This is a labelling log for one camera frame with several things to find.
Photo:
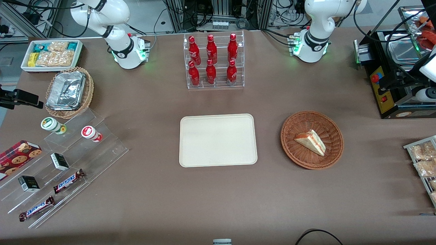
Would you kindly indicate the cream plastic tray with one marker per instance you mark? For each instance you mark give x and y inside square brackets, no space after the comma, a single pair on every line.
[218,141]

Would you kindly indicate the clear cracker packet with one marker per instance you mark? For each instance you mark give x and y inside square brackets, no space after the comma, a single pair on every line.
[433,184]
[424,151]
[434,197]
[58,46]
[54,58]
[425,168]

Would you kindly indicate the teal snack packet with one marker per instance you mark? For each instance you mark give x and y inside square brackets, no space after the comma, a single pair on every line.
[41,47]
[72,46]

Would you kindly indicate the clear acrylic stepped display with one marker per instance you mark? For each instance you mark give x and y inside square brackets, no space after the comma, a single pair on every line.
[102,153]

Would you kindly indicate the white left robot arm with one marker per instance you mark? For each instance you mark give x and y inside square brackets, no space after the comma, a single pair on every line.
[315,41]

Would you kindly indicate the steel tray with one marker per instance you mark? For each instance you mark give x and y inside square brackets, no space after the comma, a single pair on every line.
[408,20]

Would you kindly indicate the metal snack tray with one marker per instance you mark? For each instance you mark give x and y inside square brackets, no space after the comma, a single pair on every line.
[408,147]

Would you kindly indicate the white snack box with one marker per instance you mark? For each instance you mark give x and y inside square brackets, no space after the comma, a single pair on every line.
[79,58]

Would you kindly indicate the triangular sandwich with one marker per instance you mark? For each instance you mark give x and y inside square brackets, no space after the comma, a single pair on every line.
[311,142]

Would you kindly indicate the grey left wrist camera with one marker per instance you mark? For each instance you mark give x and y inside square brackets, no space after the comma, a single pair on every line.
[425,95]

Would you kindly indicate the small black carton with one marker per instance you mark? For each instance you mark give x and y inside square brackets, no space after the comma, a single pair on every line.
[29,184]
[59,162]

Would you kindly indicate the red cola bottle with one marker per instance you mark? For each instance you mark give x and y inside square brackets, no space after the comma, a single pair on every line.
[211,73]
[232,48]
[193,75]
[231,73]
[193,51]
[211,50]

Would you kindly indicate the red lid yogurt cup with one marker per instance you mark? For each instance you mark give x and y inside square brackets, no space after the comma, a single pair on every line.
[89,132]

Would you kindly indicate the small grey box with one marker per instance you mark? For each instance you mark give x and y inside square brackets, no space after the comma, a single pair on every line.
[222,242]

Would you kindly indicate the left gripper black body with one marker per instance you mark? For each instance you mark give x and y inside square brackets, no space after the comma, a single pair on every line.
[409,81]

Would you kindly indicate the black tray sealing machine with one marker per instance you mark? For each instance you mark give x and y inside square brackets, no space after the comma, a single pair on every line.
[391,105]

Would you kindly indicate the light wicker basket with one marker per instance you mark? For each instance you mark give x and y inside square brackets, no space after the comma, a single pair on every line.
[89,92]

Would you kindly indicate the red orange packet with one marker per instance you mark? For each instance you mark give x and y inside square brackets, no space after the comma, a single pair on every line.
[428,37]

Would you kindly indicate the stacked aluminium foil trays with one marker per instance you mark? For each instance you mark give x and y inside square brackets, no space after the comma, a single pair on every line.
[66,90]

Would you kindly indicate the yellow snack packet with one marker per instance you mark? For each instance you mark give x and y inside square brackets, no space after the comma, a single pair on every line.
[32,59]

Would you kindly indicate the clear acrylic bottle rack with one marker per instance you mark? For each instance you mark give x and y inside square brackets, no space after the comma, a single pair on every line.
[221,85]

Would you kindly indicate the brown wicker basket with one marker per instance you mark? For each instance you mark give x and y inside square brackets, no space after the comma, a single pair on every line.
[303,160]

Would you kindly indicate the Snickers chocolate bar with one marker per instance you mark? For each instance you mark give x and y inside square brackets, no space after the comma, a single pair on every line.
[68,181]
[36,208]

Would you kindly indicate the red tartan cookie box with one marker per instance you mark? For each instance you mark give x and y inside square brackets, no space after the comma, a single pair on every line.
[17,158]

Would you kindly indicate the background equipment rack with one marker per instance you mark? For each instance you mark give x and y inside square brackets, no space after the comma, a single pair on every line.
[221,10]

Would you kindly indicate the black clamp bracket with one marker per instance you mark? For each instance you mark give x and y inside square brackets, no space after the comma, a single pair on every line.
[24,98]

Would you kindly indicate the green lid yogurt cup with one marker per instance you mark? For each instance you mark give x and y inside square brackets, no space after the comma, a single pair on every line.
[50,124]

